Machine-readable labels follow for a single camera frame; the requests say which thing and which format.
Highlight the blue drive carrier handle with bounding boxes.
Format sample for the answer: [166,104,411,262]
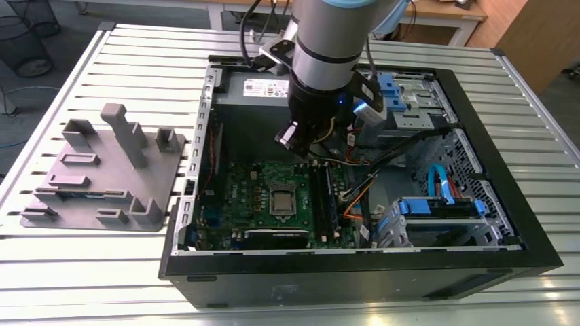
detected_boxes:
[372,215,399,249]

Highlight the wooden cabinet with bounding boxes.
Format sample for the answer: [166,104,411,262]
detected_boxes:
[495,0,580,94]

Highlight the hard disk in blue carrier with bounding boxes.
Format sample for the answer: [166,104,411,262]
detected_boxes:
[396,198,486,219]

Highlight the grey metal disk bay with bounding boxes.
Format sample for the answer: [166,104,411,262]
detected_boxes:
[370,196,523,249]

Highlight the wooden desk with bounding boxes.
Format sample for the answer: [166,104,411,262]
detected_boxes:
[400,0,490,48]

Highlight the small black mesh bin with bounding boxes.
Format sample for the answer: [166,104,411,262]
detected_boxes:
[26,0,63,37]

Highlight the green RAM stick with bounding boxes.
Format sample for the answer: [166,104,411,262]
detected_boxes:
[35,187,127,202]

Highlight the orange wire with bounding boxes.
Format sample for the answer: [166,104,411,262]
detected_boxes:
[343,187,371,222]

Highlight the blue drive bay latch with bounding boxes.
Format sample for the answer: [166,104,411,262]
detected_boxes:
[376,73,408,111]

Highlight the large black mesh bin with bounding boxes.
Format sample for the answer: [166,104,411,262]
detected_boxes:
[0,16,55,78]

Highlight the black graphics card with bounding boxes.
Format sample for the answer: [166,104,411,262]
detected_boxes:
[243,228,312,251]

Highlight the metal socket cover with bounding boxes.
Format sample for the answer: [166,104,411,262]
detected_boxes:
[268,182,304,219]

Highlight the black PC case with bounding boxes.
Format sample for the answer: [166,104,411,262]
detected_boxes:
[156,54,564,310]

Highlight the grey parts rack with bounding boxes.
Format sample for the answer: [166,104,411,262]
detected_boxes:
[19,103,188,233]

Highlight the CPU socket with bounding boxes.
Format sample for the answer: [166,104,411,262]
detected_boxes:
[268,182,304,219]

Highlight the black sleeved wire bundle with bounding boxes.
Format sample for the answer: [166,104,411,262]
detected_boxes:
[342,127,455,202]

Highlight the yellow wire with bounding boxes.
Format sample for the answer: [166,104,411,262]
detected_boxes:
[315,117,336,145]

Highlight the blue wire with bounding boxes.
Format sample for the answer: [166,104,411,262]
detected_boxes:
[427,162,458,206]

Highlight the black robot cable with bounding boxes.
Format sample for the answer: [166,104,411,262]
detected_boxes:
[239,0,267,67]
[364,35,380,81]

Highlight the grey power supply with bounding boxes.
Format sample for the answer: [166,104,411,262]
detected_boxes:
[211,70,300,164]

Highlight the green motherboard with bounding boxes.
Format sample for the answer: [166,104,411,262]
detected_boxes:
[194,158,360,251]

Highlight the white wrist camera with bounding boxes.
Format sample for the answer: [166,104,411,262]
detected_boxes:
[352,100,390,127]

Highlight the silver CPU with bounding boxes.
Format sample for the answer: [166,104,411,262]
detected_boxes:
[274,192,296,211]

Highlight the grey metal drive cage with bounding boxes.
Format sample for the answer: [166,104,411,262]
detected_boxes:
[352,70,460,149]

